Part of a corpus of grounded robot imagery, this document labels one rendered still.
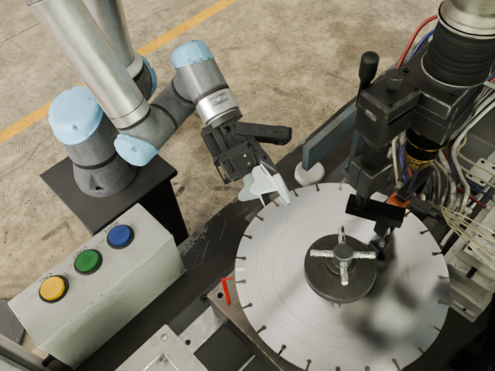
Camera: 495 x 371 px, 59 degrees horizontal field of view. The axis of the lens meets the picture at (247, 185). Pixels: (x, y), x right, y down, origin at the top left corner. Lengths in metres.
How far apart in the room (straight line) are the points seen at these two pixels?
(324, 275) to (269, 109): 1.66
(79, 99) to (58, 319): 0.45
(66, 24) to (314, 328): 0.59
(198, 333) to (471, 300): 0.50
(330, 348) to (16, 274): 1.57
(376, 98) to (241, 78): 1.99
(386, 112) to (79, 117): 0.65
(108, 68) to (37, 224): 1.42
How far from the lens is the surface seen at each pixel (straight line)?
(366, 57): 0.51
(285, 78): 2.45
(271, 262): 0.71
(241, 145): 0.80
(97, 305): 0.82
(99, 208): 1.08
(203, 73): 0.83
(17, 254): 2.09
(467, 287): 0.89
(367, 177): 0.59
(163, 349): 0.73
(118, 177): 1.07
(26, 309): 0.85
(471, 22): 0.51
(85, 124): 0.95
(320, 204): 0.77
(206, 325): 0.88
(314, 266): 0.70
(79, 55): 0.78
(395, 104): 0.50
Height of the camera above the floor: 1.59
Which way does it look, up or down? 54 degrees down
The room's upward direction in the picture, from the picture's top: 6 degrees counter-clockwise
